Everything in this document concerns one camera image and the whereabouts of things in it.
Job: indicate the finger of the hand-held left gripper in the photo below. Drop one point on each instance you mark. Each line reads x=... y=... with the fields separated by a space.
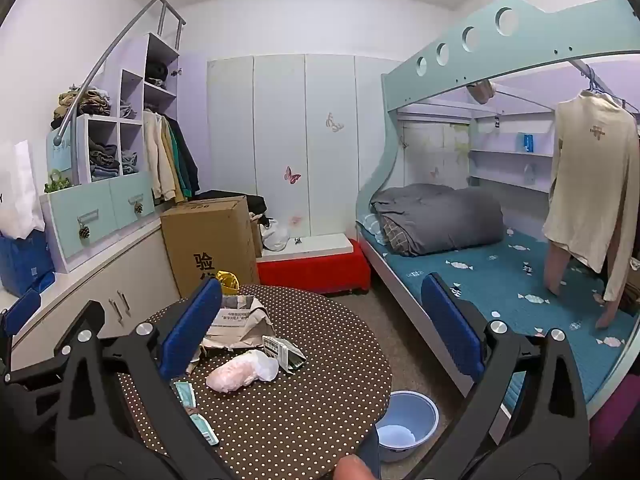
x=20 y=311

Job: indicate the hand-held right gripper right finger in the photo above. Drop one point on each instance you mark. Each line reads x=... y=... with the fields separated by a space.
x=452 y=330

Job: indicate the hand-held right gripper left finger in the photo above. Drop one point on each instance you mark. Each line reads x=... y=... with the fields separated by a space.
x=192 y=330

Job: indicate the blue white packet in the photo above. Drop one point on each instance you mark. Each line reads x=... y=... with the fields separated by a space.
x=186 y=394
x=204 y=427

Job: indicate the person's right hand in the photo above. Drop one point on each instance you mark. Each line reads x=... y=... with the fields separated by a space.
x=352 y=469

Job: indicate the white paper scrap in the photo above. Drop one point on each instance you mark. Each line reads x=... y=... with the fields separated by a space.
x=195 y=361

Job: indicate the blue shopping bag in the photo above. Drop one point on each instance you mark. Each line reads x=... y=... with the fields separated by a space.
x=25 y=265

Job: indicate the yellow snack bag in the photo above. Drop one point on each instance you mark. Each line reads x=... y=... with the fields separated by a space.
x=228 y=281

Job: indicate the blue candy print bedsheet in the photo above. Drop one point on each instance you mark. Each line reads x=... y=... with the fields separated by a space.
x=490 y=270

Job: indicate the cream low cabinet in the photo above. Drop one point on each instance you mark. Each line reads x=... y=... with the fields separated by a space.
x=90 y=290

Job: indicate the brown cardboard box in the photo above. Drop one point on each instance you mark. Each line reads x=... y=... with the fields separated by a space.
x=210 y=240

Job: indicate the green white carton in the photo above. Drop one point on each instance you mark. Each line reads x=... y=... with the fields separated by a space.
x=284 y=354

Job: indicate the pine cone ornament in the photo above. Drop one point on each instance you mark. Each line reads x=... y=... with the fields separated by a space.
x=84 y=232
x=138 y=207

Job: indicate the blue plastic basin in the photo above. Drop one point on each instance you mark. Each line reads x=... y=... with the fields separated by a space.
x=407 y=425

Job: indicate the large teal drawer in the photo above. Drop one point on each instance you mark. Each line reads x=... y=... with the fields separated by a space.
x=75 y=215

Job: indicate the grey pillow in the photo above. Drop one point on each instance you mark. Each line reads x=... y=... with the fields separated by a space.
x=440 y=215

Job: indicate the white plastic bag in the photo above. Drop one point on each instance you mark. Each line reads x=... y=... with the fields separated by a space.
x=274 y=236

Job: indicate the white paper bag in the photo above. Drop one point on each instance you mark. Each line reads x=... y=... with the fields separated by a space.
x=20 y=185

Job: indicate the red step with white top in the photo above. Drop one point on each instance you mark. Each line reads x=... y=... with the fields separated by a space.
x=310 y=270

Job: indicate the green plastic ornament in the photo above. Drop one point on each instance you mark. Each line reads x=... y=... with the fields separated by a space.
x=57 y=182

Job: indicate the brown polka dot tablecloth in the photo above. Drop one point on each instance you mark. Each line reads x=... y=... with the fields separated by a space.
x=300 y=410

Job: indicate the black cloth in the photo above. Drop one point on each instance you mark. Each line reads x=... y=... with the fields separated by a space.
x=225 y=196

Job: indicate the small teal drawer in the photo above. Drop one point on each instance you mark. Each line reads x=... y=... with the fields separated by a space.
x=127 y=195

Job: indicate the faded pink butterfly sticker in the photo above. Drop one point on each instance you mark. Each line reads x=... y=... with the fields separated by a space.
x=296 y=220

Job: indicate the green jacket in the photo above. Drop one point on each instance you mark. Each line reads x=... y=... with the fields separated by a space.
x=181 y=170

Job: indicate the black jacket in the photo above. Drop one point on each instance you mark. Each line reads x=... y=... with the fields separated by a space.
x=191 y=165

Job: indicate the dark blue folded clothes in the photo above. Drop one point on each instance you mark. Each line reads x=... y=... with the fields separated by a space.
x=104 y=162

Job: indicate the cream hoodie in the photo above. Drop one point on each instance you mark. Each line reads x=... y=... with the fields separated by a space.
x=156 y=160

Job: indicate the grey folded clothes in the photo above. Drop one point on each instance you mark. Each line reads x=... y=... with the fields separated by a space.
x=129 y=162

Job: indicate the purple cloth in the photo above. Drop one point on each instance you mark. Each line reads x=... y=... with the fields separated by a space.
x=617 y=415

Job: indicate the dark hanging garment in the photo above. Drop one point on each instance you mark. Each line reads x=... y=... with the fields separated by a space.
x=631 y=260

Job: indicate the beige long-sleeve shirt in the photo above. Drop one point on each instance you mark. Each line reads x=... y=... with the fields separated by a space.
x=585 y=185

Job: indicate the blue box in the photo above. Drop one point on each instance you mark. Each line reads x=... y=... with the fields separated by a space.
x=528 y=142

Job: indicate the white wardrobe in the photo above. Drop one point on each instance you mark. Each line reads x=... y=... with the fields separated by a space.
x=280 y=135

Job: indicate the olive folded clothes pile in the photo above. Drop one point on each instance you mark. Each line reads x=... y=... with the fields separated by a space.
x=82 y=105

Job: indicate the beige butterfly sticker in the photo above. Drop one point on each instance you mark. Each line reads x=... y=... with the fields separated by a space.
x=334 y=123

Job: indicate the beige hanging cloth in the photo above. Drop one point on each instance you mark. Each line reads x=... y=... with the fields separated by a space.
x=481 y=92

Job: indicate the black folded garment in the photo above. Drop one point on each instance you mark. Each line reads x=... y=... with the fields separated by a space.
x=157 y=72

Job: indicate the teal bunk bed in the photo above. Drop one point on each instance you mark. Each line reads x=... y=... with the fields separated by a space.
x=450 y=60

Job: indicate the white stair shelf unit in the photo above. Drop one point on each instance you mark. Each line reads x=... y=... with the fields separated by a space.
x=131 y=60

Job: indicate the stepped shelf with clothes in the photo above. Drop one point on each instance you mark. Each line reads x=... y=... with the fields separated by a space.
x=117 y=42

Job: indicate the metal clothes rail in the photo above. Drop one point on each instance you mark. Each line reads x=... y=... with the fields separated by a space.
x=607 y=91

